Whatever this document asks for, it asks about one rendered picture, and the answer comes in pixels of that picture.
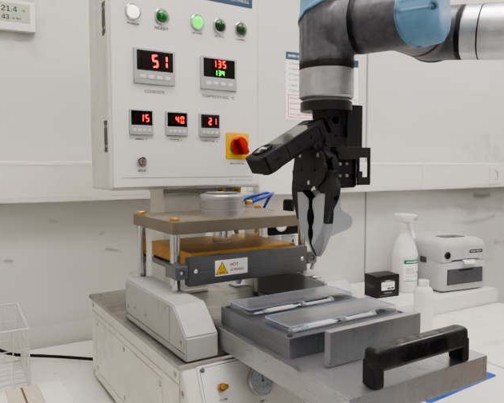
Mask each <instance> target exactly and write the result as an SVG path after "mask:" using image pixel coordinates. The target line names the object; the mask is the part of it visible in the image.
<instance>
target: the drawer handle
mask: <svg viewBox="0 0 504 403"><path fill-rule="evenodd" d="M469 343H470V339H469V338H468V330H467V328H466V327H465V326H462V325H449V326H446V327H442V328H439V329H433V330H430V331H426V332H423V333H418V334H415V335H411V336H408V337H402V338H399V339H395V340H392V341H387V342H383V343H380V344H377V345H371V346H368V347H367V348H366V349H365V358H363V363H362V383H363V384H365V385H368V386H369V387H371V388H373V389H381V388H383V386H384V371H387V370H390V369H394V368H397V367H400V366H403V365H408V364H410V363H414V362H416V361H421V360H424V359H427V358H430V357H435V356H438V355H440V354H444V353H448V352H449V357H451V358H453V359H456V360H458V361H468V360H469Z"/></svg>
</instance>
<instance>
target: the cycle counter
mask: <svg viewBox="0 0 504 403"><path fill-rule="evenodd" d="M141 64H142V68H147V69H155V70H169V55H168V54H156V53H148V52H142V51H141Z"/></svg>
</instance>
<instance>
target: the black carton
mask: <svg viewBox="0 0 504 403"><path fill-rule="evenodd" d="M365 295H367V296H370V297H373V298H376V299H377V298H384V297H394V296H399V274H398V273H393V272H390V271H380V272H373V273H365Z"/></svg>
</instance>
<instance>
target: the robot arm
mask: <svg viewBox="0 0 504 403"><path fill-rule="evenodd" d="M298 27H299V99H300V100H301V101H302V102H300V113H303V114H313V116H312V120H305V121H302V122H300V123H299V124H297V125H296V126H294V127H293V128H291V129H290V130H287V131H286V132H285V133H284V134H282V135H280V136H278V137H277V138H275V139H274V140H273V141H271V142H269V143H267V144H266V145H264V146H261V147H259V148H257V149H256V150H255V151H253V152H252V154H250V155H249V156H247V157H246V161H247V163H248V166H249V167H250V170H251V172H252V174H261V175H270V174H272V173H274V172H276V171H278V170H279V169H280V168H281V167H282V166H284V165H285V164H286V163H288V162H290V161H291V160H293V159H294V167H293V170H292V174H293V179H292V198H293V203H294V208H295V213H296V216H297V219H298V220H299V224H300V226H301V229H302V232H303V234H304V236H305V239H306V241H307V243H308V245H309V247H310V250H311V252H312V254H313V255H314V256H317V257H321V256H322V254H323V253H324V251H325V249H326V247H327V244H328V241H329V239H330V237H331V236H334V235H335V234H337V233H341V232H342V231H345V230H347V229H349V228H350V227H351V225H352V222H353V219H352V216H351V214H349V213H347V212H346V211H344V210H343V209H342V207H341V195H340V192H341V188H354V187H355V186H356V178H357V186H360V185H370V147H362V106H358V105H352V101H350V100H352V99H353V98H354V56H355V55H357V54H372V53H379V52H385V51H397V52H399V53H401V54H405V55H408V56H411V57H413V58H415V59H417V60H419V61H420V62H427V63H435V62H442V61H445V60H504V2H485V3H471V4H457V5H451V4H450V0H300V10H299V18H298ZM360 158H367V177H363V176H362V171H360ZM313 187H315V189H316V190H312V191H311V189H312V188H313Z"/></svg>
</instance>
